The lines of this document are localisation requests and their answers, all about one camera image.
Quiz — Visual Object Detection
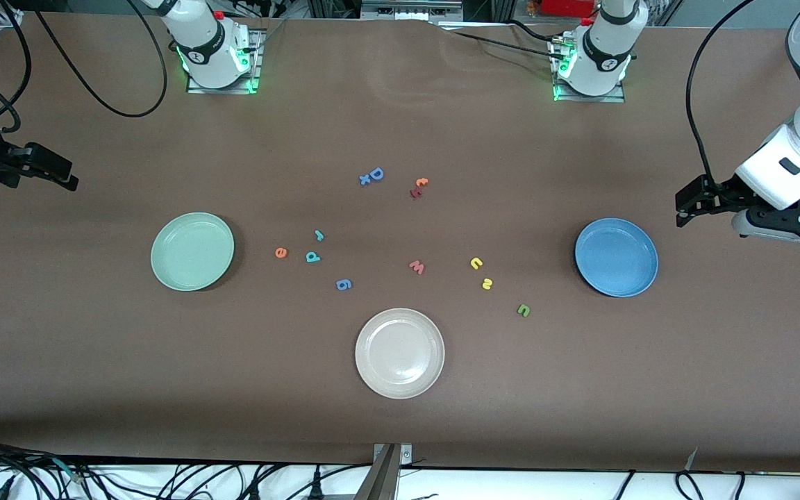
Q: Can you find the red box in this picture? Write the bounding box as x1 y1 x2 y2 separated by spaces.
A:
542 0 599 18

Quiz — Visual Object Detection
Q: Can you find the green plate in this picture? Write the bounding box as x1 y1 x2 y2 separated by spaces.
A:
151 212 235 292

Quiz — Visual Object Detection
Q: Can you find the teal floor cable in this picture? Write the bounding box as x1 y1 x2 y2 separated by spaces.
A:
49 455 88 483

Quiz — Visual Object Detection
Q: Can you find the blue plate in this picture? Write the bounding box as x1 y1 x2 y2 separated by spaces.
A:
574 217 659 299

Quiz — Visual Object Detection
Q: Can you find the black base cable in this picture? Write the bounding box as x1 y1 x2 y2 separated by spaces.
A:
442 26 559 58
508 17 574 42

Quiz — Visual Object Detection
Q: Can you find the aluminium table edge bracket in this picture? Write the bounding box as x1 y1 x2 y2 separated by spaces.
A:
355 443 415 500

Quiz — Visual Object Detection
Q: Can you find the grey electronics box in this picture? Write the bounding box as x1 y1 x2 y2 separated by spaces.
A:
362 0 463 22

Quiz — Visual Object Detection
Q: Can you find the beige plate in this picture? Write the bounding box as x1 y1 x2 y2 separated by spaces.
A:
355 308 446 400

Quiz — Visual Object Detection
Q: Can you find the looped black floor cable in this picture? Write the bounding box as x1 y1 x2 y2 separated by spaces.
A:
674 471 705 500

